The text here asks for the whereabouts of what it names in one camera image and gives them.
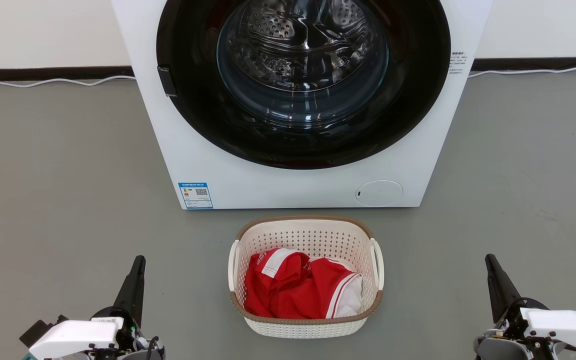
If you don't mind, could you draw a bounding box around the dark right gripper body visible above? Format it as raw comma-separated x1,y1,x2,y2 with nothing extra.
473,297,561,360

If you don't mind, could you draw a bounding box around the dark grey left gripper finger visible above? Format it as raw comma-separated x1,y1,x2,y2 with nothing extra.
112,255,147,328

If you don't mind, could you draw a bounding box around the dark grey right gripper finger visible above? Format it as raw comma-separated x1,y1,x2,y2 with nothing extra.
485,253,524,324

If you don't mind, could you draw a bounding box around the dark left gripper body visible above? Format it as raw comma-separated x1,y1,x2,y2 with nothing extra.
90,306,167,360

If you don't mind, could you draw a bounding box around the white laundry basket brown rim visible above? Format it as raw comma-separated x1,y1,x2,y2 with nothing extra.
227,215,385,339

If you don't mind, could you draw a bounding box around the blue energy label sticker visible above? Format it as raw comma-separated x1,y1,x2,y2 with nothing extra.
178,182,214,210

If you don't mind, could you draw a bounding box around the red white-striped sports garment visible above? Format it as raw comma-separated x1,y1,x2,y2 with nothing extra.
244,248,364,320

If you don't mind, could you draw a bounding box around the round white filter cover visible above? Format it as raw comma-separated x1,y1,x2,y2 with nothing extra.
355,180,404,208

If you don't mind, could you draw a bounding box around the black round washer door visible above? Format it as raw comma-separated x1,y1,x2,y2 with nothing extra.
156,0,452,170

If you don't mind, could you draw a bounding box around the white front-load washing machine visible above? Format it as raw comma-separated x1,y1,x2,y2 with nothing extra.
110,0,495,210

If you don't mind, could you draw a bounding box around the black baseboard strip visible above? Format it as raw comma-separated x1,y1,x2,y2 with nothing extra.
0,66,135,83
471,56,576,72

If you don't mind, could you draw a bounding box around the black text warning sticker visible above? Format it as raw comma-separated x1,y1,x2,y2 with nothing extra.
448,50,469,76

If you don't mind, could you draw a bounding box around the black door latch handle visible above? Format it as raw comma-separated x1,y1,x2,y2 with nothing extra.
157,66,178,98

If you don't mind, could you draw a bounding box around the white floor cable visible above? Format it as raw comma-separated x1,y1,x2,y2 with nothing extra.
0,75,137,89
467,65,576,79

